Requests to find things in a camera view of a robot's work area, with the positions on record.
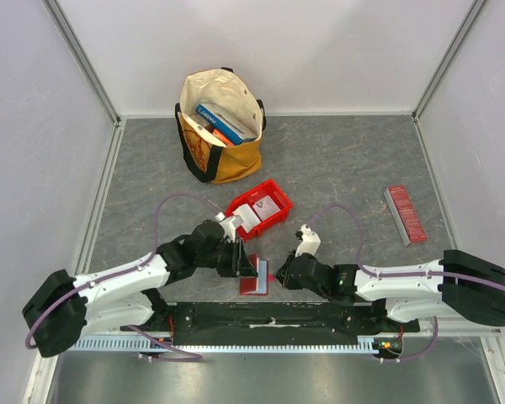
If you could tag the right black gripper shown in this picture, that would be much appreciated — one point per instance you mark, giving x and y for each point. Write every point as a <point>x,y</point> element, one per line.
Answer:
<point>295,274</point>

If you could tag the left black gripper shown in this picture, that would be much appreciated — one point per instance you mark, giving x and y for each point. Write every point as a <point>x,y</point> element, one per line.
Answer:
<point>238,263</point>

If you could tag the red leather card holder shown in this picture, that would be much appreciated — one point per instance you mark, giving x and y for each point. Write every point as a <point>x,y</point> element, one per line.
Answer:
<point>257,286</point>

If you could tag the red plastic bin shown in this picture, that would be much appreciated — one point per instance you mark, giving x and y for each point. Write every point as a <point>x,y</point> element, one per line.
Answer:
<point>268,187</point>

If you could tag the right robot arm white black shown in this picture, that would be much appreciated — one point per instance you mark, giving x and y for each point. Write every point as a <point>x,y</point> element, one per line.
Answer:
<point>457,284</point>

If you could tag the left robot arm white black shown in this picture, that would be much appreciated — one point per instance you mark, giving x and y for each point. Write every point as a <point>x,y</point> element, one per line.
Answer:
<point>66,308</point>

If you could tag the white card stack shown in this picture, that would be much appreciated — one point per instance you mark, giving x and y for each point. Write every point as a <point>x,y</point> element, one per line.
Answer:
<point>248,216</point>

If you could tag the silver card in bin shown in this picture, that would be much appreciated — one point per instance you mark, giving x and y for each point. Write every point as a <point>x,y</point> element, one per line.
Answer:
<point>265,208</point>

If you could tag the red silver long box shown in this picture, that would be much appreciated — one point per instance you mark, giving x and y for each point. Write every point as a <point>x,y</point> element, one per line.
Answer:
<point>405,216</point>

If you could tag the blue book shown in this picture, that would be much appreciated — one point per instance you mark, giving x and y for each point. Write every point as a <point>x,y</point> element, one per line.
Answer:
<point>219,118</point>

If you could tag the orange book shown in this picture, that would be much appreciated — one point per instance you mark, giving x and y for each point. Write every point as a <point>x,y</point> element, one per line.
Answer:
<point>218,135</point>

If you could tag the yellow canvas tote bag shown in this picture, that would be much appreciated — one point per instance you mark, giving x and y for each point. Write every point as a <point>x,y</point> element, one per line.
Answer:
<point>207,158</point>

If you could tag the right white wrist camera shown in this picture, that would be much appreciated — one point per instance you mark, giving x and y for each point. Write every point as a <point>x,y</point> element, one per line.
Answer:
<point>309,241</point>

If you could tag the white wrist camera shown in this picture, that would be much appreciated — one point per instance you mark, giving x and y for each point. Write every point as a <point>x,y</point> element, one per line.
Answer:
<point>229,225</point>
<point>309,241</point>

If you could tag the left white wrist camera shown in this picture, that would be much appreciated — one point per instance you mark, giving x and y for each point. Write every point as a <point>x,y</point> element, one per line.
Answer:
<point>229,225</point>

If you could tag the slotted cable duct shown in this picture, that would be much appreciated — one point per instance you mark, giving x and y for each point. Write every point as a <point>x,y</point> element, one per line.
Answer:
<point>135,343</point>

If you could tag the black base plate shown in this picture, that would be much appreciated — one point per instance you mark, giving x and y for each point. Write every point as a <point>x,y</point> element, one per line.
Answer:
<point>349,320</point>

